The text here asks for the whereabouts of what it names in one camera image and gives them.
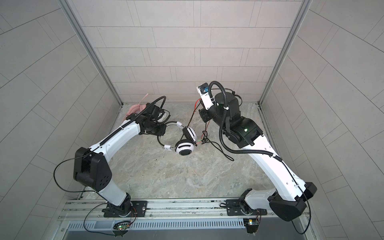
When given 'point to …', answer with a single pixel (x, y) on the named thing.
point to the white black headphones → (184, 147)
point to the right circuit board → (253, 222)
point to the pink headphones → (136, 109)
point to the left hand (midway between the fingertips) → (168, 129)
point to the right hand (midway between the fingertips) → (200, 99)
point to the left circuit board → (123, 227)
